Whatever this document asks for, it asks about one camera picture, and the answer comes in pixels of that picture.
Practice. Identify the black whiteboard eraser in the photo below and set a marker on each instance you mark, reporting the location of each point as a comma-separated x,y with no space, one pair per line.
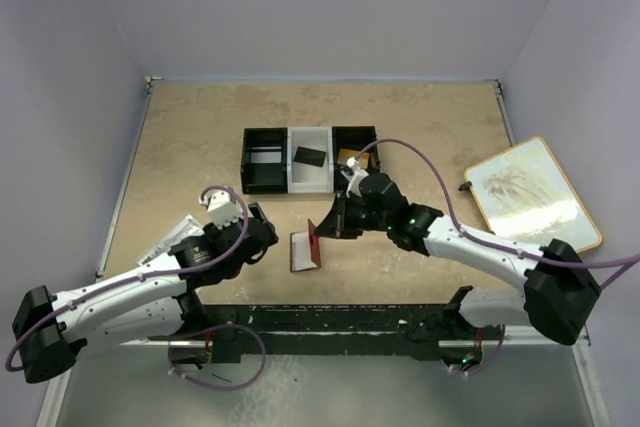
466,186

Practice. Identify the aluminium frame rail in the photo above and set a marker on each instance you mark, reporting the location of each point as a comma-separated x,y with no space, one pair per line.
124,386

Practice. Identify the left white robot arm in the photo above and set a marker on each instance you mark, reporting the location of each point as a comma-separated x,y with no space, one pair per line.
157,299

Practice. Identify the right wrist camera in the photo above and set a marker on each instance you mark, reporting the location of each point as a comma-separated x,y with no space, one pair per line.
354,174

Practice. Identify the small printed plastic packet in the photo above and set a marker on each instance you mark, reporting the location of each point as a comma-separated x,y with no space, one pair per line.
186,227

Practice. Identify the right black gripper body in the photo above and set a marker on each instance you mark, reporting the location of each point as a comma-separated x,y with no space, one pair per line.
360,217

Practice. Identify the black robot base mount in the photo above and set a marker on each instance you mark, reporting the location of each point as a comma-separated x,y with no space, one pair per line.
418,331

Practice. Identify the gold card in tray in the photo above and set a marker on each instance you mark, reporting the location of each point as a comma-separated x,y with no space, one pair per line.
344,155

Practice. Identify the wooden framed whiteboard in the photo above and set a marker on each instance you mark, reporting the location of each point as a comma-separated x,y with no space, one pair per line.
524,195

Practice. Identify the white card in tray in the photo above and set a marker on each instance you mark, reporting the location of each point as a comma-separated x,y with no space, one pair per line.
266,155

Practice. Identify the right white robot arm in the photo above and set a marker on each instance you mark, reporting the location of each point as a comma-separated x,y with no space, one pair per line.
551,289

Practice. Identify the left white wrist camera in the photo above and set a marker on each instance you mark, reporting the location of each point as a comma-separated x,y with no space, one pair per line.
221,207

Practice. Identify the red leather card holder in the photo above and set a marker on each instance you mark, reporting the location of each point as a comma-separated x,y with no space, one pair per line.
305,251

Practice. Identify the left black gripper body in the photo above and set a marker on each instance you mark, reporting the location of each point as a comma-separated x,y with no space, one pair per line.
213,232

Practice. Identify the black white three-compartment tray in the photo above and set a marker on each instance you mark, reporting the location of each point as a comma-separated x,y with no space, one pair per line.
289,177

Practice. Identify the black card in tray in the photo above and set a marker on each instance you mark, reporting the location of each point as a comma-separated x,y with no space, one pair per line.
309,156

